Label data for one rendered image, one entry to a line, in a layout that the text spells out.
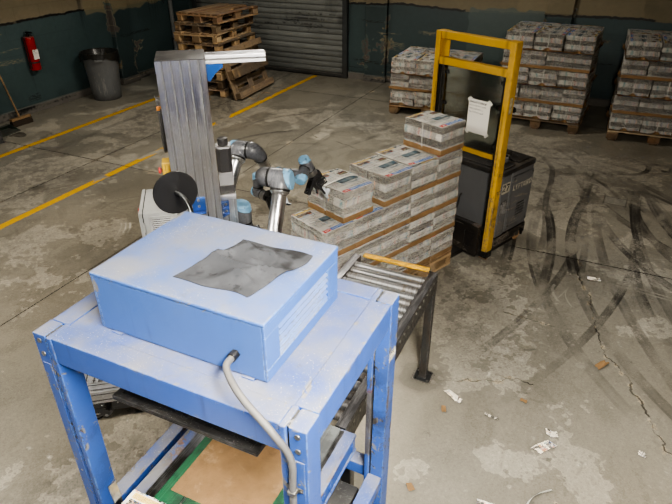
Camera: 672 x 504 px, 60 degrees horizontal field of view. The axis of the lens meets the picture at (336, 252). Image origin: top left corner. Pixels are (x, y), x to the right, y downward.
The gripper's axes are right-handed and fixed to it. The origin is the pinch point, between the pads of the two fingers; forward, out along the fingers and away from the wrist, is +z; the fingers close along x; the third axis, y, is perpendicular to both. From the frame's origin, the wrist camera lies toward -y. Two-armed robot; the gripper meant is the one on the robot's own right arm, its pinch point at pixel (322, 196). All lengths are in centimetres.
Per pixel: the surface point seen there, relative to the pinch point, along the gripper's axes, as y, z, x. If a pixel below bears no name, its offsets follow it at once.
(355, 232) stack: -0.9, 28.7, -19.5
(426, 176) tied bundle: 74, 47, -19
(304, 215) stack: -14.4, 10.4, 10.6
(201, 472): -160, -69, -127
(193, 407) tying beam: -137, -136, -161
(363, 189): 20.9, 6.9, -18.2
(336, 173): 23.4, 5.5, 10.7
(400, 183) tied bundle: 50, 31, -18
